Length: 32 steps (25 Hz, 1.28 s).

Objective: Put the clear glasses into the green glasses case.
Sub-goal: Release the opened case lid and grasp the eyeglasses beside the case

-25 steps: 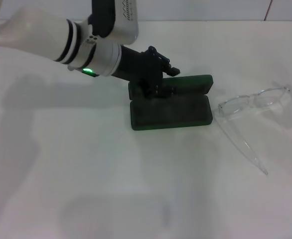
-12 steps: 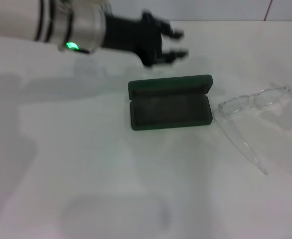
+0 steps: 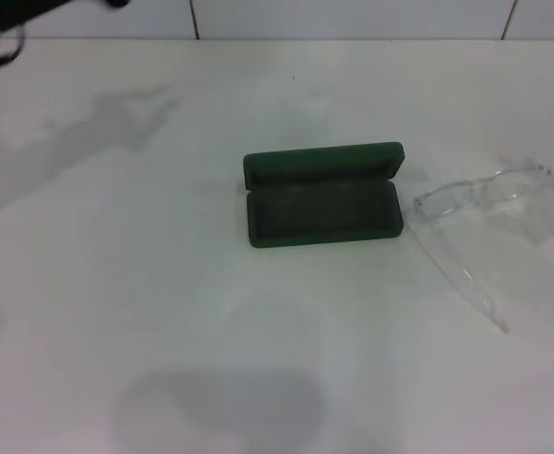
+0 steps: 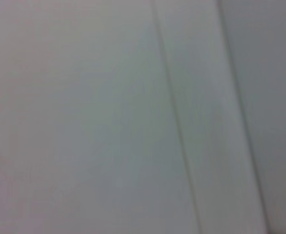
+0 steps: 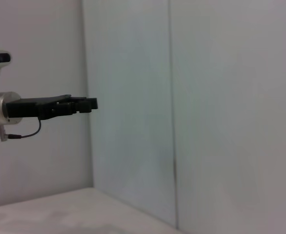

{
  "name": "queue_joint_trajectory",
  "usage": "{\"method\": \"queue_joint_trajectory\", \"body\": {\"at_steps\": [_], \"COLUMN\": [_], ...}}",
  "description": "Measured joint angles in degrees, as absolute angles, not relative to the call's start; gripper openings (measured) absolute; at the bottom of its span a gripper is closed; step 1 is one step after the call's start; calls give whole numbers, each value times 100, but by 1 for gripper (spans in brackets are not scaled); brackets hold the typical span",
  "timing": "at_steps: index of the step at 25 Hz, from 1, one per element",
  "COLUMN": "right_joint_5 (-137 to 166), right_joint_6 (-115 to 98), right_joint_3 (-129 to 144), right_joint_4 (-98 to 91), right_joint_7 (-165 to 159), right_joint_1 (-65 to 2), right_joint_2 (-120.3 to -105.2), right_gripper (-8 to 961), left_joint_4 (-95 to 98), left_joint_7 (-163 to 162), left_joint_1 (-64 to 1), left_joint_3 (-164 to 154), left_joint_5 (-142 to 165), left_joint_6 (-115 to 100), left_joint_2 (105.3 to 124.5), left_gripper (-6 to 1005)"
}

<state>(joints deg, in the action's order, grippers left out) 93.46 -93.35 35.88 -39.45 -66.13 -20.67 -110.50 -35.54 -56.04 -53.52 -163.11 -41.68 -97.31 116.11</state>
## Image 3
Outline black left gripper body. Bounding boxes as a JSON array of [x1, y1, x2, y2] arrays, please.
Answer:
[[0, 0, 73, 32]]

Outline clear transparent glasses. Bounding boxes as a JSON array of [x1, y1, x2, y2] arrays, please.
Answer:
[[411, 160, 554, 334]]

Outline green glasses case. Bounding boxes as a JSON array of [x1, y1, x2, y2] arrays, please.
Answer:
[[242, 140, 407, 250]]

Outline left arm black plug cable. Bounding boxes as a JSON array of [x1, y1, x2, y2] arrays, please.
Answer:
[[0, 23, 27, 78]]

